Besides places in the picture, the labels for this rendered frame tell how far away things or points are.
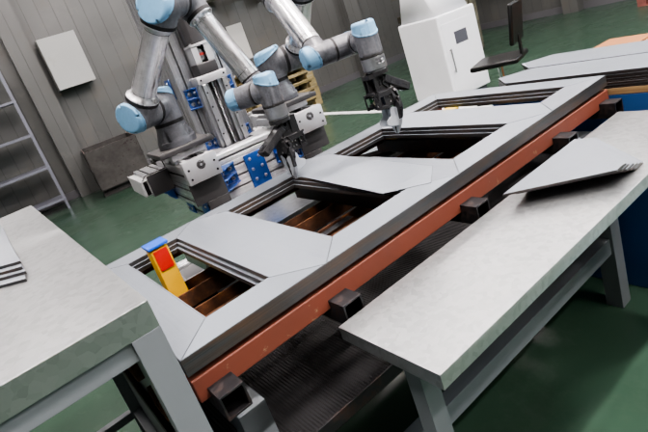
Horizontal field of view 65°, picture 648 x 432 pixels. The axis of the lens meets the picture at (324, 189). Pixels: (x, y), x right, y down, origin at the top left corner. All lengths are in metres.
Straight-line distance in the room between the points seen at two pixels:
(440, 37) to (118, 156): 4.62
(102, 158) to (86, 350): 7.02
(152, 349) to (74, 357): 0.09
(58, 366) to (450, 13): 5.46
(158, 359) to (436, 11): 5.34
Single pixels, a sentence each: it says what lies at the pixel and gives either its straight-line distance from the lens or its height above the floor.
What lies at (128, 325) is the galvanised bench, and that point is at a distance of 0.71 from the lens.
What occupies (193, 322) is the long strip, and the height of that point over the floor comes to 0.85.
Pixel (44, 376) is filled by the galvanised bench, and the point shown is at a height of 1.03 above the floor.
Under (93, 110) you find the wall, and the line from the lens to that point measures 8.80.
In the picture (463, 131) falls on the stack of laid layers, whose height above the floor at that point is 0.83.
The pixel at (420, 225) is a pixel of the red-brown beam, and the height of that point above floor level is 0.79.
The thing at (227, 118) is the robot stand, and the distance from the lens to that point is 2.23.
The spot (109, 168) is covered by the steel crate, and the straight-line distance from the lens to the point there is 7.70.
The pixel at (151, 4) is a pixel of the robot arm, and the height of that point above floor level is 1.51.
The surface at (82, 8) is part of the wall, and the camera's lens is 8.97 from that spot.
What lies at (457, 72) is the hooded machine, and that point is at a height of 0.32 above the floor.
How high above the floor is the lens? 1.31
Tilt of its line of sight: 18 degrees down
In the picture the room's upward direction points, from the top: 19 degrees counter-clockwise
